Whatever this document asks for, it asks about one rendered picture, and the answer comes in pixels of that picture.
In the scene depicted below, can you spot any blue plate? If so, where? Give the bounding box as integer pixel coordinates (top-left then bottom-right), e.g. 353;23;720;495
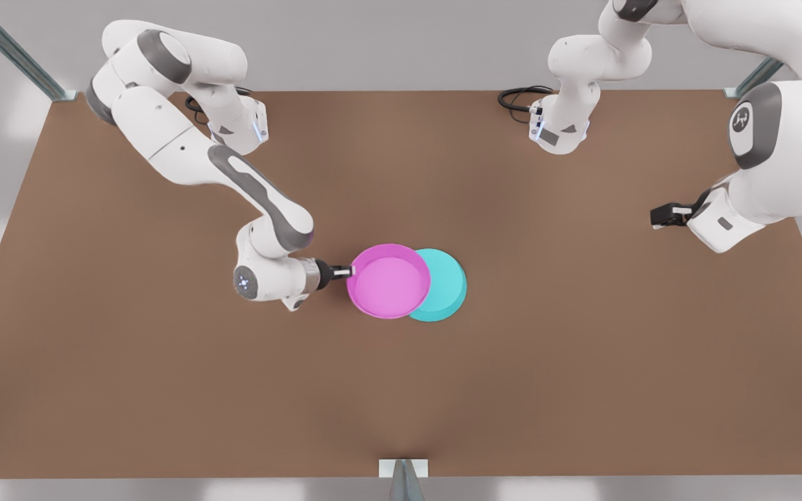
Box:
409;248;468;323

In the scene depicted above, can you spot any silver frame post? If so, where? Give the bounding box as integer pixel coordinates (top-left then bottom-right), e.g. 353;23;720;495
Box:
724;0;802;99
0;0;77;102
379;458;429;501

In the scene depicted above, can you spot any black cable loop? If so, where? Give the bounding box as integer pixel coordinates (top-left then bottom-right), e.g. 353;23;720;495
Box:
498;86;556;125
184;86;254;127

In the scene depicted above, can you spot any pink plate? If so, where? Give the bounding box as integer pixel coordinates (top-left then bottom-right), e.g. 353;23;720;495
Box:
346;244;432;320

